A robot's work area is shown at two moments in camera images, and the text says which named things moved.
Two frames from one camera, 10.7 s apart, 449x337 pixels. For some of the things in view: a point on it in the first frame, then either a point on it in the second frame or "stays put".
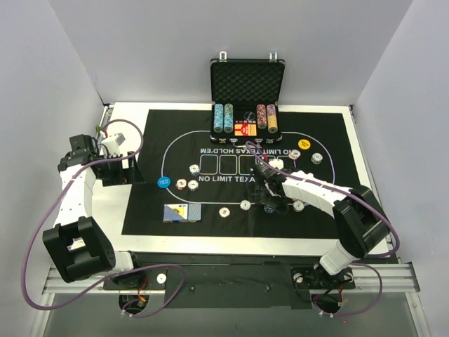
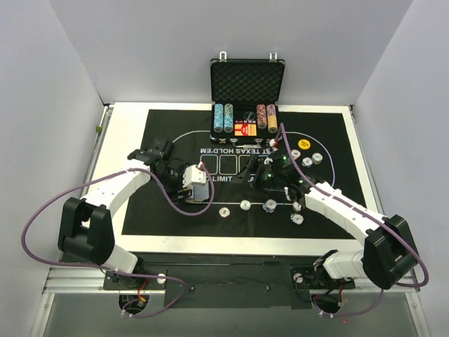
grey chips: [316, 158] stays put
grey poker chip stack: [245, 205] stays put
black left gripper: [130, 168] -> [181, 191]
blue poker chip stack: [269, 208] stays put
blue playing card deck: [182, 213] -> [200, 192]
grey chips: [298, 206] stays put
